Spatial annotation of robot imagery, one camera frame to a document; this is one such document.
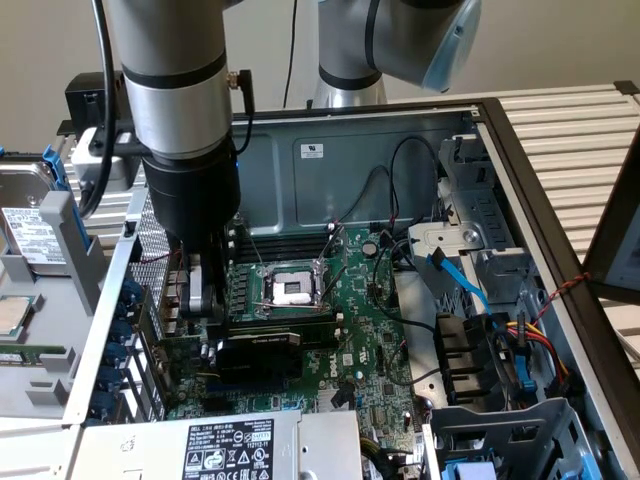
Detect grey metal drive cage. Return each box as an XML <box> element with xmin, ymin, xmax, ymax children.
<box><xmin>407</xmin><ymin>133</ymin><xmax>539</xmax><ymax>309</ymax></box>

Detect open grey PC case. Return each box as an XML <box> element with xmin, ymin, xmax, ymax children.
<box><xmin>62</xmin><ymin>97</ymin><xmax>640</xmax><ymax>480</ymax></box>

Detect black wire tall arch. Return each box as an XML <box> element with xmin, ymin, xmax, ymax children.
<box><xmin>388</xmin><ymin>135</ymin><xmax>442</xmax><ymax>224</ymax></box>

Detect black cable gold connector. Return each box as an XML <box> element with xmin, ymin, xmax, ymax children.
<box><xmin>225</xmin><ymin>68</ymin><xmax>257</xmax><ymax>156</ymax></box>

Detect silver power supply unit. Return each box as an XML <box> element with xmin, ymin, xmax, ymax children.
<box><xmin>67</xmin><ymin>409</ymin><xmax>364</xmax><ymax>480</ymax></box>

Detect loose green RAM stick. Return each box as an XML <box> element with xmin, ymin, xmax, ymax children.
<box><xmin>0</xmin><ymin>342</ymin><xmax>69</xmax><ymax>365</ymax></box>

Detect black wire low arch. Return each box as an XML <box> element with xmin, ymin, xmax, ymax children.
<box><xmin>333</xmin><ymin>164</ymin><xmax>394</xmax><ymax>226</ymax></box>

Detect silver CPU chip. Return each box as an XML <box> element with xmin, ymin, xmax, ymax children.
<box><xmin>0</xmin><ymin>293</ymin><xmax>46</xmax><ymax>337</ymax></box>

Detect thin black hanging cable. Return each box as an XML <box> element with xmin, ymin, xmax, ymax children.
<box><xmin>281</xmin><ymin>0</ymin><xmax>300</xmax><ymax>110</ymax></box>

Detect hard drive in grey caddy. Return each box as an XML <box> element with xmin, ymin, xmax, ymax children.
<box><xmin>0</xmin><ymin>143</ymin><xmax>92</xmax><ymax>251</ymax></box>

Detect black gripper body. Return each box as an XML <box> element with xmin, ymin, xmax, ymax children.
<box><xmin>141</xmin><ymin>142</ymin><xmax>242</xmax><ymax>251</ymax></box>

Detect green graphics card black cooler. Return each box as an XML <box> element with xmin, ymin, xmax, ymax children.
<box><xmin>149</xmin><ymin>327</ymin><xmax>306</xmax><ymax>387</ymax></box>

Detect black plastic block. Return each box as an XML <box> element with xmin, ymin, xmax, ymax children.
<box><xmin>56</xmin><ymin>71</ymin><xmax>129</xmax><ymax>139</ymax></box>

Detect silver CPU socket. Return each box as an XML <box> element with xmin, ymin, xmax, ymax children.
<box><xmin>252</xmin><ymin>259</ymin><xmax>334</xmax><ymax>321</ymax></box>

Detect black curled fan wire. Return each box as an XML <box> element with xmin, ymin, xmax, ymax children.
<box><xmin>388</xmin><ymin>343</ymin><xmax>444</xmax><ymax>387</ymax></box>

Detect dark framed panel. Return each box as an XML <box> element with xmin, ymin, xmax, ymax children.
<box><xmin>581</xmin><ymin>127</ymin><xmax>640</xmax><ymax>304</ymax></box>

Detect grey parts rack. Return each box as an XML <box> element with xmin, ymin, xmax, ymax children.
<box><xmin>0</xmin><ymin>191</ymin><xmax>109</xmax><ymax>419</ymax></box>

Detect black RAM slot white latches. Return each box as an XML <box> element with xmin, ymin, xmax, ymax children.
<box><xmin>230</xmin><ymin>310</ymin><xmax>346</xmax><ymax>331</ymax></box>

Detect green motherboard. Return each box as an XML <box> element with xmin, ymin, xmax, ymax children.
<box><xmin>164</xmin><ymin>227</ymin><xmax>424</xmax><ymax>454</ymax></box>

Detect red black twisted wire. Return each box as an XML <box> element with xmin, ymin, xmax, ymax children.
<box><xmin>531</xmin><ymin>271</ymin><xmax>592</xmax><ymax>326</ymax></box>

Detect black wire across motherboard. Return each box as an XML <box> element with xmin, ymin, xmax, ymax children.
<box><xmin>372</xmin><ymin>238</ymin><xmax>437</xmax><ymax>335</ymax></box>

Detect thin red wire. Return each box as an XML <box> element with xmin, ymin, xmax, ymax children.
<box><xmin>139</xmin><ymin>249</ymin><xmax>182</xmax><ymax>265</ymax></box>

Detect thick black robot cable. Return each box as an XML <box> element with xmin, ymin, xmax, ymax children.
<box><xmin>78</xmin><ymin>0</ymin><xmax>124</xmax><ymax>220</ymax></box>

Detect thin steel locking lever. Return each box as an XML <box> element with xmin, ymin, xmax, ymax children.
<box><xmin>238</xmin><ymin>215</ymin><xmax>269</xmax><ymax>274</ymax></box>

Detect blue plastic drive latch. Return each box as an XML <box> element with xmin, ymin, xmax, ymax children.
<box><xmin>513</xmin><ymin>343</ymin><xmax>540</xmax><ymax>402</ymax></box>

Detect silver hard disk drive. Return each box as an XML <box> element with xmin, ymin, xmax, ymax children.
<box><xmin>0</xmin><ymin>159</ymin><xmax>69</xmax><ymax>277</ymax></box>

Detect grey metal disk bay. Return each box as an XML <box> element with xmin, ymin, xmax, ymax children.
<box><xmin>422</xmin><ymin>397</ymin><xmax>609</xmax><ymax>480</ymax></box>

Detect yellow red power wires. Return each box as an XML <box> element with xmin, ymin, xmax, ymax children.
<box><xmin>502</xmin><ymin>321</ymin><xmax>572</xmax><ymax>384</ymax></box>

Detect blue flat data wire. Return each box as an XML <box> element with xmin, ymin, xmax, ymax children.
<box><xmin>426</xmin><ymin>246</ymin><xmax>502</xmax><ymax>332</ymax></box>

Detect black plastic fan shroud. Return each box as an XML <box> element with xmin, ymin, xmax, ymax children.
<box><xmin>433</xmin><ymin>310</ymin><xmax>512</xmax><ymax>407</ymax></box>

